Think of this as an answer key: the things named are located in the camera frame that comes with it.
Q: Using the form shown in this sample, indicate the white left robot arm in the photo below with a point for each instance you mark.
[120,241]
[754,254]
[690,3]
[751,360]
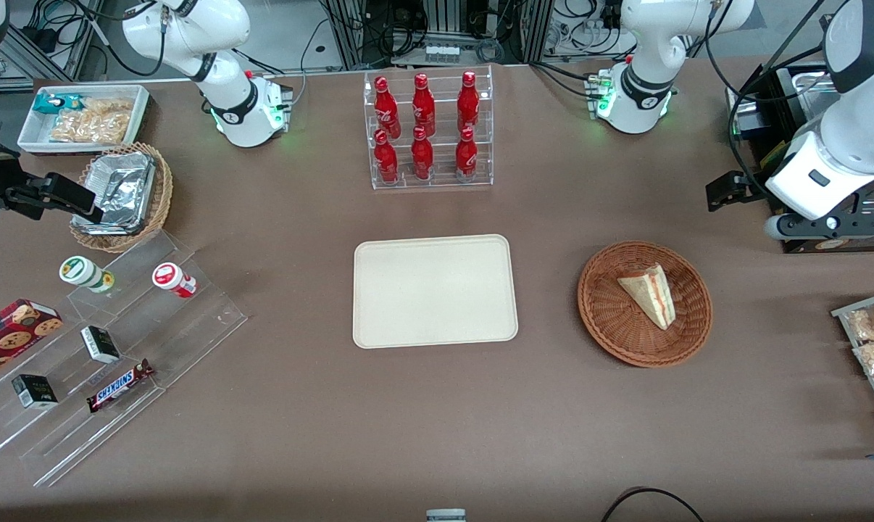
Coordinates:
[647,43]

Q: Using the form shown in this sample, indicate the teal snack packet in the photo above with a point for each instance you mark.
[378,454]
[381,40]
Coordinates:
[49,103]

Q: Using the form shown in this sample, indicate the clear acrylic bottle rack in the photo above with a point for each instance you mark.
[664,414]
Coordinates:
[441,148]

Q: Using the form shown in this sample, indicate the snickers chocolate bar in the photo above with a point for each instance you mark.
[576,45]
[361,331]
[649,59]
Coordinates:
[118,386]

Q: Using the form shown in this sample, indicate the beige plastic tray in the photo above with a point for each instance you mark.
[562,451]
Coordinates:
[401,304]

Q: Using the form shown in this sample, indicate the red lid white cup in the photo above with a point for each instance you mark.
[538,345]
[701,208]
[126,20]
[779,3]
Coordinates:
[170,278]

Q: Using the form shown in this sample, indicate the small black carton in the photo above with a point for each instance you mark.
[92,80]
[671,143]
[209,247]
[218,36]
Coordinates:
[101,344]
[35,391]

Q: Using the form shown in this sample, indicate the clear cracker snack bag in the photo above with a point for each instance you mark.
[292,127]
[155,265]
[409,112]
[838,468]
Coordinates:
[111,107]
[89,129]

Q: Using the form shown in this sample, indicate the light tan wicker basket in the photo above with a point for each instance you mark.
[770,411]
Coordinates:
[160,196]

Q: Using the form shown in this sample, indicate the clear acrylic stepped shelf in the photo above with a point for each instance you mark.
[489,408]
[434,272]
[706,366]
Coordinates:
[190,326]

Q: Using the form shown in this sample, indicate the red cookie box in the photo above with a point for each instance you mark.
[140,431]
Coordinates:
[9,333]

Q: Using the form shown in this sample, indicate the black hot food warmer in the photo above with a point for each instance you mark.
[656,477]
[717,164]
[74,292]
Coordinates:
[763,101]

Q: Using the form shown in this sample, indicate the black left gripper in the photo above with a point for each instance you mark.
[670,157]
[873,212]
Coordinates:
[753,188]

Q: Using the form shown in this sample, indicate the white rectangular snack bin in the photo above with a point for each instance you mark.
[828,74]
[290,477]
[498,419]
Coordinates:
[32,134]

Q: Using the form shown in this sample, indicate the green lid white cup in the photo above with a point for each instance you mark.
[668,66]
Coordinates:
[82,272]

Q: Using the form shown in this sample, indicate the white power strip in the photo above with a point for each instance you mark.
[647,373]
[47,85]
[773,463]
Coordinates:
[442,54]

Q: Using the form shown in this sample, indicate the brown round wicker basket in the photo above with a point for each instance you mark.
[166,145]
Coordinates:
[625,337]

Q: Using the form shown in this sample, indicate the small grey device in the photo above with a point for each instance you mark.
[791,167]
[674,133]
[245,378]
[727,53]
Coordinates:
[446,515]

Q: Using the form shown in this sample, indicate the red cola bottle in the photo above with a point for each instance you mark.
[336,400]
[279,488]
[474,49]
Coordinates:
[385,109]
[422,156]
[423,105]
[466,155]
[468,101]
[385,161]

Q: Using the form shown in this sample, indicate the silver foil container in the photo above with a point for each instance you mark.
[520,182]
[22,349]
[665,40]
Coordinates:
[122,188]

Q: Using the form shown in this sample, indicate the triangular sandwich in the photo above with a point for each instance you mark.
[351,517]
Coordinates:
[651,297]

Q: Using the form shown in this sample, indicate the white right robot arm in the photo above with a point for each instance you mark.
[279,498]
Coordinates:
[219,80]

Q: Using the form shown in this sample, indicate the aluminium frame rack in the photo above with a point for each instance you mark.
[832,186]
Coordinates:
[444,18]

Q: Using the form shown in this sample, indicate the stainless steel pan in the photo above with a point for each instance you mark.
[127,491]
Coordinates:
[806,94]

